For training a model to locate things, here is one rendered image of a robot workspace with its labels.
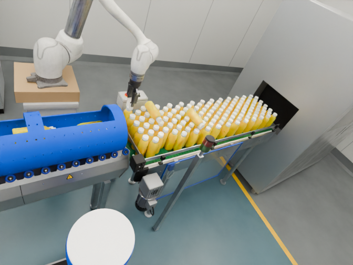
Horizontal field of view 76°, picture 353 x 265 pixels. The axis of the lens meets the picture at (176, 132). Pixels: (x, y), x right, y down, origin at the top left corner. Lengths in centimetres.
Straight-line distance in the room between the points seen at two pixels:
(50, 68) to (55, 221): 129
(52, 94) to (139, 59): 64
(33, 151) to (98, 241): 49
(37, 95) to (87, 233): 94
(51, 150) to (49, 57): 63
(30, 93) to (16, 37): 242
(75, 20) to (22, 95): 57
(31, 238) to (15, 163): 112
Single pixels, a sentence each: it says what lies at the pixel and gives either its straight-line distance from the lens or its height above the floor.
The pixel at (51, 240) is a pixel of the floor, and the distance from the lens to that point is 223.
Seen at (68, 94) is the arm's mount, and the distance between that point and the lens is 168.
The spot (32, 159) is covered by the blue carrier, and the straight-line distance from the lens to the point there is 123.
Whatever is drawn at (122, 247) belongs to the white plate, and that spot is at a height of 104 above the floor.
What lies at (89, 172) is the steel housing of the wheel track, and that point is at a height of 88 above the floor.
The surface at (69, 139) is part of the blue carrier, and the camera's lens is 122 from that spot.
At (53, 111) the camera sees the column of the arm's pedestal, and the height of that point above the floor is 93.
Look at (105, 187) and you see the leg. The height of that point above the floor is 58.
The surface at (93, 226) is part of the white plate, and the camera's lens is 113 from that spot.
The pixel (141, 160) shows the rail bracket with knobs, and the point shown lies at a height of 100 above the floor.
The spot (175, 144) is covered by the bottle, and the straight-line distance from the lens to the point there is 164.
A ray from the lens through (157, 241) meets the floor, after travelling 229.
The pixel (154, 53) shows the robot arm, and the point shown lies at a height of 148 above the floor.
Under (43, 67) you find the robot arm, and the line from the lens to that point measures 164.
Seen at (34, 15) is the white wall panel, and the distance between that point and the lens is 389.
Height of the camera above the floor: 207
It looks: 40 degrees down
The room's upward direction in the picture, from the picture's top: 24 degrees clockwise
